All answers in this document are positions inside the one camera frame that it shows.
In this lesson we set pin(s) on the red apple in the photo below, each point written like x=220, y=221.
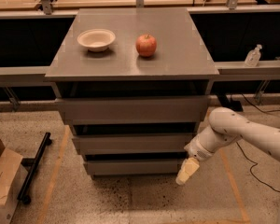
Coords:
x=146, y=45

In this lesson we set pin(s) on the black metal stand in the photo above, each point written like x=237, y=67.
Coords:
x=31, y=164

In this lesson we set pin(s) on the grey metal rail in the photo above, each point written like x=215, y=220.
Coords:
x=34, y=76

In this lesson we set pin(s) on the grey bottom drawer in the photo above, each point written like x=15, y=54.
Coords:
x=133, y=167

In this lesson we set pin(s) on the grey drawer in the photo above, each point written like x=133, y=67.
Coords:
x=132, y=110
x=131, y=143
x=133, y=167

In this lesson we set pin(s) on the clear sanitizer bottle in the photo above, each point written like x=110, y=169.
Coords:
x=253, y=56

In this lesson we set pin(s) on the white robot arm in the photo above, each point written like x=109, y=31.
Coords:
x=226, y=127

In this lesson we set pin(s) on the grey middle drawer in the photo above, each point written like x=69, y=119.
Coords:
x=131, y=143

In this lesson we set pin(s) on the white paper bowl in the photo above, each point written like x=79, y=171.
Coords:
x=96, y=40

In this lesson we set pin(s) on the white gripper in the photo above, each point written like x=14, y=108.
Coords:
x=198, y=150

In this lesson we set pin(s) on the black floor socket box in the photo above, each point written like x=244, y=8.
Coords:
x=229, y=103

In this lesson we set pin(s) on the grey top drawer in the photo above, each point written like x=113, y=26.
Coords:
x=132, y=110

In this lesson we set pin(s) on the grey drawer cabinet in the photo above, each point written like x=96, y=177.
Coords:
x=180, y=66

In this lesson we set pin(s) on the brown cardboard box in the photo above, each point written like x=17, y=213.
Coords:
x=12, y=175

